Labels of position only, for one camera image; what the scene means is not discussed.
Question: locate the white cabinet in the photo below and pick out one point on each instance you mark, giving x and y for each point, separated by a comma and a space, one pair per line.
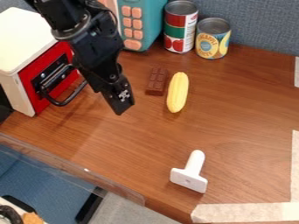
23, 38

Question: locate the teal toy microwave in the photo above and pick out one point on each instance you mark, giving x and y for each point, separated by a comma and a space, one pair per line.
146, 23

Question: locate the yellow can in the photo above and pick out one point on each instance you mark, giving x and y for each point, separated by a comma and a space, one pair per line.
212, 40

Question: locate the red and green can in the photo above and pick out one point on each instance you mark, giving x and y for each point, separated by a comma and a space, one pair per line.
180, 29

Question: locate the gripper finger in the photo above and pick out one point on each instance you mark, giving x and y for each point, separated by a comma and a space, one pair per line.
120, 99

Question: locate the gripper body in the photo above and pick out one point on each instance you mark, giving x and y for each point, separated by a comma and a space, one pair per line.
97, 49

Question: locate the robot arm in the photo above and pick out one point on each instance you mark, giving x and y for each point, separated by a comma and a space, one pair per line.
58, 14

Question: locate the brown toy chocolate bar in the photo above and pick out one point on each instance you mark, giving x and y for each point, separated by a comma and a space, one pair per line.
157, 80

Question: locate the yellow toy corn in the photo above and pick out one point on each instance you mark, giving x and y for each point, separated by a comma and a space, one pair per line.
177, 92

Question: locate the white tool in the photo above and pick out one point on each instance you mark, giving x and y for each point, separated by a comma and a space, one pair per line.
190, 175

